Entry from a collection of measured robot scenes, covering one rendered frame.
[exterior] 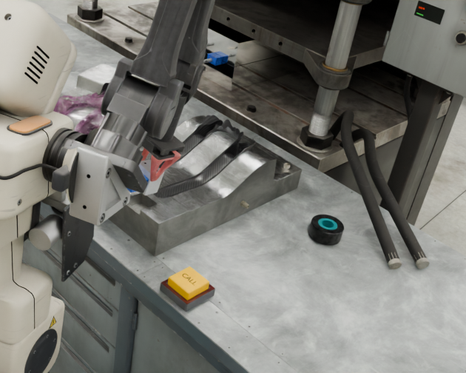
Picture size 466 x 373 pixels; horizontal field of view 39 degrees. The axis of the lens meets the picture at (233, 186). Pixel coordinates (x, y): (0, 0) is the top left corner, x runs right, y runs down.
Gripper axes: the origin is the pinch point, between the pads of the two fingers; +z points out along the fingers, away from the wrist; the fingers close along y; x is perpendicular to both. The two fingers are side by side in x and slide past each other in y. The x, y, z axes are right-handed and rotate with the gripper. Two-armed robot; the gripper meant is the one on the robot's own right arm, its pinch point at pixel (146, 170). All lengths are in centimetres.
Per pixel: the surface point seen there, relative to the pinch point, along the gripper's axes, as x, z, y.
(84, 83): -25, 11, 53
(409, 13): -80, -38, -2
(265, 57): -95, 1, 45
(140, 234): 0.1, 14.1, -4.5
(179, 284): 5.1, 11.7, -21.8
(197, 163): -22.3, 5.1, 4.2
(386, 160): -117, 16, -4
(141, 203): -3.8, 10.7, 1.5
